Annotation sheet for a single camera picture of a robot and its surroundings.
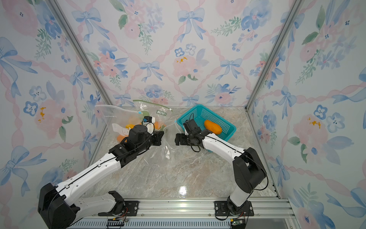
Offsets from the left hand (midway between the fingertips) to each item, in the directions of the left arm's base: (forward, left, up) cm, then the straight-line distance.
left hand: (165, 131), depth 76 cm
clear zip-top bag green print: (+16, +4, -4) cm, 17 cm away
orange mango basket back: (+17, -30, -18) cm, 39 cm away
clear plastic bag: (+10, +31, -7) cm, 33 cm away
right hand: (+3, -9, -13) cm, 16 cm away
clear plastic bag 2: (-8, -1, -11) cm, 14 cm away
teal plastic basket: (+30, -23, -19) cm, 42 cm away
